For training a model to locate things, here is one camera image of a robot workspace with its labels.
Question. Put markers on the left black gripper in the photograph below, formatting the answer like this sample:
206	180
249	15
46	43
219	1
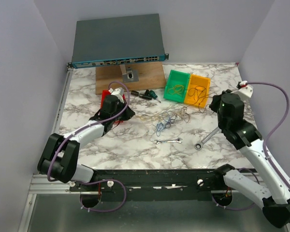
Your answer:
128	113

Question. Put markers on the silver ratchet wrench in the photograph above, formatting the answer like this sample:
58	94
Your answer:
199	145

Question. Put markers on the grey blue network switch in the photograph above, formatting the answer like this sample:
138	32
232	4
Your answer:
118	41

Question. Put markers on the silver open-end wrench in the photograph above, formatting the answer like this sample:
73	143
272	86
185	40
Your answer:
178	140

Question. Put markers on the red plastic bin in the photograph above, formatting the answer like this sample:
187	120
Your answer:
105	95

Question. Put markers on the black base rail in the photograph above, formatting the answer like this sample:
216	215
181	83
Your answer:
151	185

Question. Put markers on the aluminium extrusion frame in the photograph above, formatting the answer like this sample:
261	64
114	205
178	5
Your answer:
38	183

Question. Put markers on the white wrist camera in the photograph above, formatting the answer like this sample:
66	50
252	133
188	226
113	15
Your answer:
244	90
118	92

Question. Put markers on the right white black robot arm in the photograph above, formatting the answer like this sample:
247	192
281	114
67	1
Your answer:
273	198

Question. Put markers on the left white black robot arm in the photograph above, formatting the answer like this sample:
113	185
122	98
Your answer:
59	160

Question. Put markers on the green plastic bin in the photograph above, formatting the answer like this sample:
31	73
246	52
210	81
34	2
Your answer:
176	87

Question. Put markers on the wooden board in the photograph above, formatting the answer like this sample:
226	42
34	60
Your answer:
150	76

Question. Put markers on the grey metal bracket stand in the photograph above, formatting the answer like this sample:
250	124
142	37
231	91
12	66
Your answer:
129	75

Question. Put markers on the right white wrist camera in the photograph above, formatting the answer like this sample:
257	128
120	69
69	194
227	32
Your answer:
244	90

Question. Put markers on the green handled screwdriver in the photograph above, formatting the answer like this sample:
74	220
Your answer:
152	94

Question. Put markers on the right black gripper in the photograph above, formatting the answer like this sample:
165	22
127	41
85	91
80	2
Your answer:
216	98

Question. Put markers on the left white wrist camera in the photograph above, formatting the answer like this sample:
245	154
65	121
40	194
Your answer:
118	92

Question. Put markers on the black cylindrical tool handle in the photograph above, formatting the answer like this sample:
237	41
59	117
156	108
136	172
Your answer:
146	97

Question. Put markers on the orange plastic bin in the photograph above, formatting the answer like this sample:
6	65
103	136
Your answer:
198	91

